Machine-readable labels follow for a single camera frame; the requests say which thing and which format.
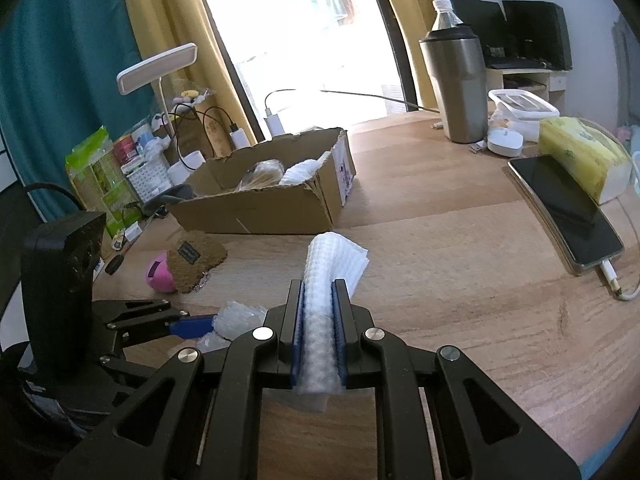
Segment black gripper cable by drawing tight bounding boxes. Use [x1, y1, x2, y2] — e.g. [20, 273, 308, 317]
[21, 181, 85, 222]

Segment small black monitor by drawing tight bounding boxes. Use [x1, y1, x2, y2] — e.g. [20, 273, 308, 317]
[451, 0, 507, 68]

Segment brown cardboard box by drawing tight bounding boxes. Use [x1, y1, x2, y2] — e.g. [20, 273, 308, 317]
[170, 127, 357, 236]

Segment black door frame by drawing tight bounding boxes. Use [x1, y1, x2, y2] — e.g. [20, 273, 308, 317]
[357, 0, 420, 112]

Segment black smartphone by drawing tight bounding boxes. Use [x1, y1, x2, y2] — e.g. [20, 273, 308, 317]
[506, 155, 627, 277]

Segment steel tumbler with black lid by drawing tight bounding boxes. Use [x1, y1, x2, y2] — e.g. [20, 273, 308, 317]
[418, 25, 489, 144]

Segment pink plush heart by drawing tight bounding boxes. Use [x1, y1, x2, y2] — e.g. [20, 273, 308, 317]
[145, 252, 179, 295]

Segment white charger with black cable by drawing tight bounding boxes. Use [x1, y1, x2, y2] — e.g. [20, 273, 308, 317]
[169, 105, 251, 151]

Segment large black monitor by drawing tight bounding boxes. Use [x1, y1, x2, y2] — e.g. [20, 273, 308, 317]
[501, 0, 574, 72]

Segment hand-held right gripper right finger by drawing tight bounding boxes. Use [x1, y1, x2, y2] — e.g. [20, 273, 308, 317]
[331, 279, 583, 480]

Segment white desk lamp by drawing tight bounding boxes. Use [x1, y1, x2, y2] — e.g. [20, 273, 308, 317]
[116, 43, 207, 187]

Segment brown plush heart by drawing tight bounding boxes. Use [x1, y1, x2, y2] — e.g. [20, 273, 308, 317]
[166, 231, 229, 295]

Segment white phone charging cable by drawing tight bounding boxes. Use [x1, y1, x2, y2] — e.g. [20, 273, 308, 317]
[574, 116, 640, 304]

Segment white lidded container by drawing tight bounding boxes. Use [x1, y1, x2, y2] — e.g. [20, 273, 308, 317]
[487, 88, 561, 122]

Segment bag of small plush toys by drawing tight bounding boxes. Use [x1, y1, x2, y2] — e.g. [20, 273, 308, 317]
[171, 88, 217, 112]

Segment grey padded headboard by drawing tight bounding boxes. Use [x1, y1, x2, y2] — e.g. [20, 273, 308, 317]
[611, 10, 640, 128]

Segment wide teal curtain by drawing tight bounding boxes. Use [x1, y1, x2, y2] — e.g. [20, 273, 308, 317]
[0, 0, 151, 211]

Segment yellow tissue pack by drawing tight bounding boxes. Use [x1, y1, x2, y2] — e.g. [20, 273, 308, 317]
[538, 116, 633, 206]

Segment white round device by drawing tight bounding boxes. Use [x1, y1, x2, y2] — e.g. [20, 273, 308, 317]
[487, 127, 525, 157]

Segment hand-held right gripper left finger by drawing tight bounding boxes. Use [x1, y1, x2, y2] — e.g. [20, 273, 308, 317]
[52, 280, 306, 480]

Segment clear plastic bag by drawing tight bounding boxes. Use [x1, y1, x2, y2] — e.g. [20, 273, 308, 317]
[196, 301, 269, 353]

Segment red can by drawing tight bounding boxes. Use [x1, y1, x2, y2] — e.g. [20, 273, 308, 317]
[113, 136, 142, 164]

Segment white side cabinet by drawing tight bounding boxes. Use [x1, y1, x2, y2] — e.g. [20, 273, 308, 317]
[484, 66, 569, 115]

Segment wide yellow curtain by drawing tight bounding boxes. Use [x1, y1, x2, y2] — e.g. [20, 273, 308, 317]
[117, 0, 262, 147]

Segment white plastic basket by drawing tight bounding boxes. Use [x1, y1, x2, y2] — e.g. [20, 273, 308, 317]
[122, 156, 172, 200]

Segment narrow yellow curtain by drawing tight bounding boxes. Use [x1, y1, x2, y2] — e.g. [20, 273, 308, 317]
[372, 0, 442, 111]

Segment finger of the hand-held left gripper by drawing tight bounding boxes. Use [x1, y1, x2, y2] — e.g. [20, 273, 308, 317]
[92, 299, 217, 343]
[99, 351, 168, 392]

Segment clear water bottle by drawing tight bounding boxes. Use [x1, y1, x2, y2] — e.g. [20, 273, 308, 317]
[431, 0, 467, 32]

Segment white charger with grey cable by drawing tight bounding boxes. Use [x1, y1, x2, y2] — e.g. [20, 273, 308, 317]
[263, 88, 442, 138]

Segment green paper cup package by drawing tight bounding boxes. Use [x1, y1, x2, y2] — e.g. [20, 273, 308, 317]
[64, 125, 144, 235]

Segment brown paper bag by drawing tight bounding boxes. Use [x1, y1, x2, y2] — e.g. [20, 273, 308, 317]
[172, 105, 237, 162]

